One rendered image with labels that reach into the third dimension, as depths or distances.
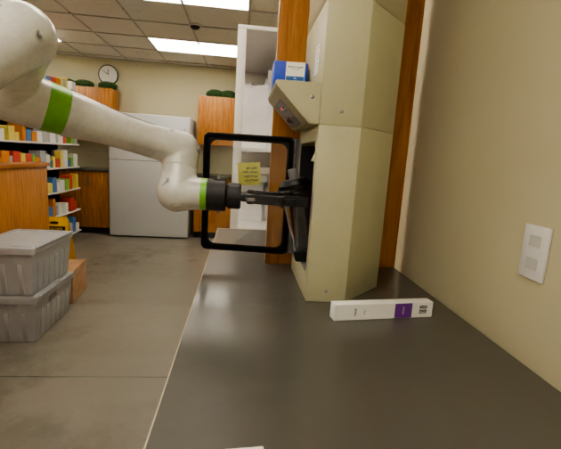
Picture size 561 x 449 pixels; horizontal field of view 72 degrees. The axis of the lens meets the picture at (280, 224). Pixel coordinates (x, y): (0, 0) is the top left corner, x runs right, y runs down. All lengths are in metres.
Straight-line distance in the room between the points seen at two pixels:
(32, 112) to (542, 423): 1.14
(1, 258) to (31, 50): 2.23
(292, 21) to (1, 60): 0.89
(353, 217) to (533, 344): 0.48
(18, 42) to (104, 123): 0.28
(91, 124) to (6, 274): 2.09
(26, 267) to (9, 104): 2.02
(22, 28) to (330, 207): 0.75
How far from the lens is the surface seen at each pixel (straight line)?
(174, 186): 1.10
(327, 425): 0.65
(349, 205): 1.04
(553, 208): 0.94
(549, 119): 0.99
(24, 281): 3.02
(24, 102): 1.04
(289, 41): 1.42
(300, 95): 1.01
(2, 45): 0.88
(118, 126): 1.09
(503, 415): 0.78
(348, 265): 1.07
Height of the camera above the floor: 1.32
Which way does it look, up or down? 10 degrees down
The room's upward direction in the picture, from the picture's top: 4 degrees clockwise
